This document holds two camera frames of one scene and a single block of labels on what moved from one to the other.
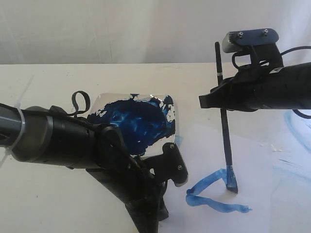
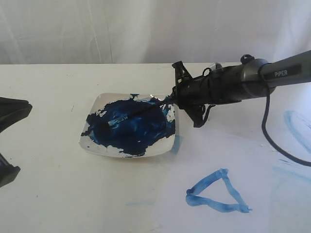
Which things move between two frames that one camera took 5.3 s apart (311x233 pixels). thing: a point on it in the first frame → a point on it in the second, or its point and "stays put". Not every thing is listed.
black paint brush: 231,179 → 121,118
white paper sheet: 272,159 stays put
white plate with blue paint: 146,122 stays put
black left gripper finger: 146,213 → 12,110
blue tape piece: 178,140 stays put
